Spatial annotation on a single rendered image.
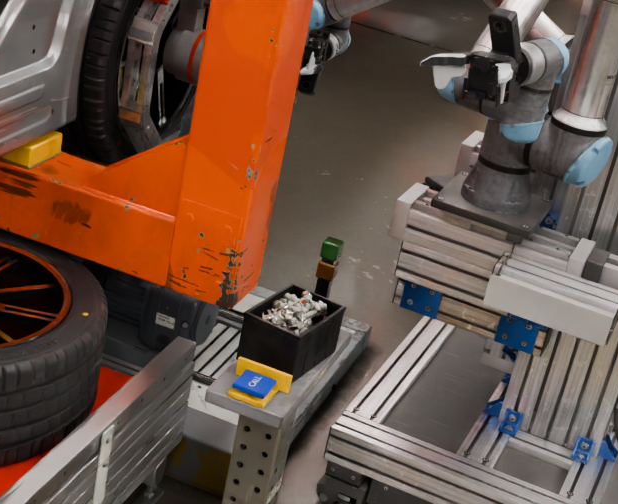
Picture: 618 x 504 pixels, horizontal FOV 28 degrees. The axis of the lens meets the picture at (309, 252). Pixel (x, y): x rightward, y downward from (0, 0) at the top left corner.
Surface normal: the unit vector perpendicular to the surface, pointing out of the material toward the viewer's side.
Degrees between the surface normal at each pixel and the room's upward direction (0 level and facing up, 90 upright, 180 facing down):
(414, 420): 0
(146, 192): 90
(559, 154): 90
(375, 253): 0
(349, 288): 0
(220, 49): 90
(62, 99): 90
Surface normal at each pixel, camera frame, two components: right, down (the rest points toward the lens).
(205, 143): -0.35, 0.34
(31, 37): 0.92, 0.31
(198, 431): 0.18, -0.89
